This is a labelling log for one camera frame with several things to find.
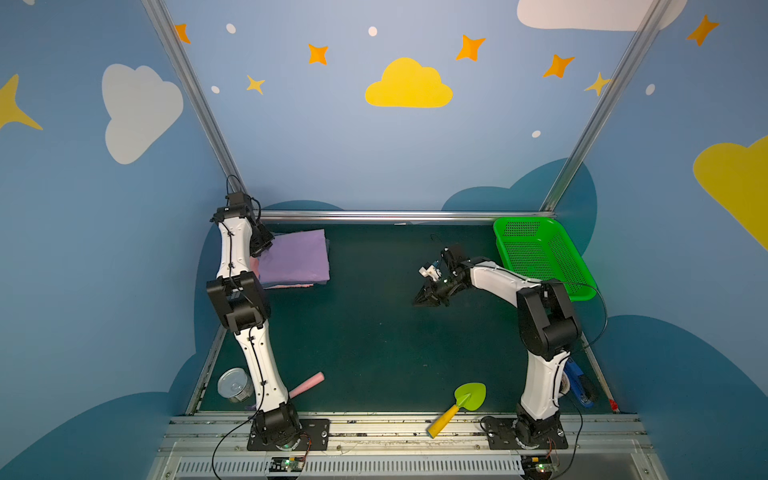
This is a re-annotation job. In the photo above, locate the right circuit board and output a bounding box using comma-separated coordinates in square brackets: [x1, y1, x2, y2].
[520, 456, 554, 480]

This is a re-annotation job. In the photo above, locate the circuit board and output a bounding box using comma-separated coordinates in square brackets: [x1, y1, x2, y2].
[520, 456, 554, 480]
[268, 457, 305, 474]

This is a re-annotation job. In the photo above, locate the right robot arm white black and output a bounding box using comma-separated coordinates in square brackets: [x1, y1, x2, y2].
[413, 246, 582, 448]

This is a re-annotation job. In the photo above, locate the aluminium frame right post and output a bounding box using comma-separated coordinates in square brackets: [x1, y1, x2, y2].
[537, 0, 672, 218]

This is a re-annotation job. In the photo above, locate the white tape roll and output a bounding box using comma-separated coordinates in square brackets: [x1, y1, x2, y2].
[560, 370, 572, 397]

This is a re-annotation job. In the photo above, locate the pink folded t shirt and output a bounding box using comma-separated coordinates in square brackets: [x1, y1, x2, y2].
[250, 258, 314, 290]

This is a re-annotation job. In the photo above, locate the aluminium frame back bar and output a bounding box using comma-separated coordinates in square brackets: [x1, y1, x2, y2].
[261, 210, 555, 225]

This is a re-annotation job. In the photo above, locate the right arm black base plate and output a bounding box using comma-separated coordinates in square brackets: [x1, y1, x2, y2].
[480, 416, 569, 450]

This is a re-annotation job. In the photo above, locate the green plastic perforated basket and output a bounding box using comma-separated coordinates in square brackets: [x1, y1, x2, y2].
[493, 217, 597, 302]

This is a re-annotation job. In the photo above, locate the aluminium front rail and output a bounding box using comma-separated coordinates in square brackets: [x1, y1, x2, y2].
[148, 412, 667, 479]

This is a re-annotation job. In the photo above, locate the green yellow toy shovel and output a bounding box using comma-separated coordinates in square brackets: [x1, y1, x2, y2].
[427, 382, 487, 439]

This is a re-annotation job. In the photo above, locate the left circuit board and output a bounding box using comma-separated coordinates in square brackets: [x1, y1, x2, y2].
[268, 457, 305, 474]

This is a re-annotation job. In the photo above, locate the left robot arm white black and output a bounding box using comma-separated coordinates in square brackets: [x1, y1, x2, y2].
[206, 192, 301, 450]

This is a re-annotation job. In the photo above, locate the blue stapler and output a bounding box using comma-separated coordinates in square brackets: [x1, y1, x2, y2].
[564, 358, 599, 408]

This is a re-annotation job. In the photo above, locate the aluminium frame post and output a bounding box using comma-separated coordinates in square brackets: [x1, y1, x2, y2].
[141, 0, 247, 193]
[537, 0, 672, 218]

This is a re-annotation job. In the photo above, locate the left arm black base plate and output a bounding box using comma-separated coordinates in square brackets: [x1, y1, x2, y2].
[246, 418, 330, 452]

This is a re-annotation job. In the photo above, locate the aluminium frame left post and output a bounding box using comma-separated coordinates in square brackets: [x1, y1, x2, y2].
[141, 0, 247, 193]

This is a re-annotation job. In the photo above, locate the purple t shirt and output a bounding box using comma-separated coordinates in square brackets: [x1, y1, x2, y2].
[257, 229, 330, 285]

